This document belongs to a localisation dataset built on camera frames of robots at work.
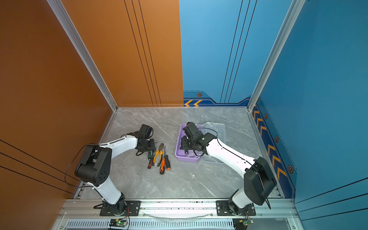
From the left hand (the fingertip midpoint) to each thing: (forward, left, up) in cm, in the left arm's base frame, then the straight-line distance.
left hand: (152, 145), depth 96 cm
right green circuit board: (-42, -52, -2) cm, 67 cm away
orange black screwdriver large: (-14, -9, +1) cm, 17 cm away
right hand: (-6, -21, +13) cm, 25 cm away
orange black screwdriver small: (-11, -11, +1) cm, 16 cm away
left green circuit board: (-43, +10, -3) cm, 44 cm away
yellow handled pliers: (-4, -6, 0) cm, 7 cm away
